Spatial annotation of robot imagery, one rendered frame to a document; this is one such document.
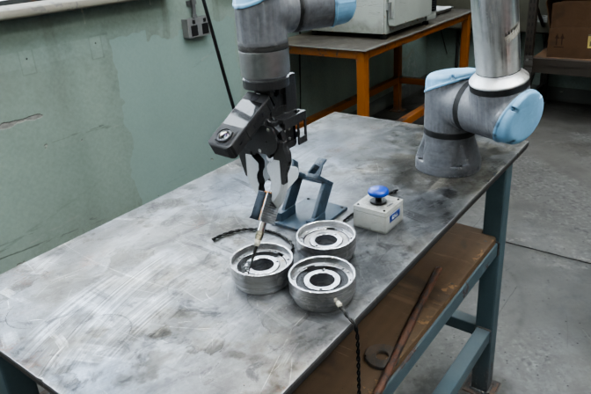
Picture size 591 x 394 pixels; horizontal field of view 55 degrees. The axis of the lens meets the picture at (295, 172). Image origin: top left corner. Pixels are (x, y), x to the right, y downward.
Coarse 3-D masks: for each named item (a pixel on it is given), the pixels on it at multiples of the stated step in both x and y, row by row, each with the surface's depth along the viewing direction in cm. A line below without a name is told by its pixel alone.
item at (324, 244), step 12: (300, 228) 102; (312, 228) 104; (324, 228) 104; (336, 228) 104; (348, 228) 102; (300, 240) 100; (312, 240) 100; (324, 240) 102; (336, 240) 101; (348, 240) 101; (300, 252) 98; (312, 252) 96; (324, 252) 95; (336, 252) 95; (348, 252) 97
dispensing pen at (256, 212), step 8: (264, 192) 91; (256, 200) 91; (264, 200) 90; (256, 208) 91; (256, 216) 90; (264, 224) 91; (256, 232) 92; (256, 240) 91; (256, 248) 91; (248, 272) 91
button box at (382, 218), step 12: (360, 204) 108; (372, 204) 108; (384, 204) 108; (396, 204) 108; (360, 216) 108; (372, 216) 107; (384, 216) 105; (396, 216) 108; (372, 228) 108; (384, 228) 106
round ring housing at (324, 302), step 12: (300, 264) 92; (312, 264) 93; (336, 264) 92; (348, 264) 90; (288, 276) 88; (312, 276) 90; (324, 276) 91; (336, 276) 89; (348, 276) 89; (300, 288) 85; (312, 288) 86; (324, 288) 86; (348, 288) 85; (300, 300) 85; (312, 300) 84; (324, 300) 84; (336, 300) 84; (348, 300) 87; (324, 312) 85
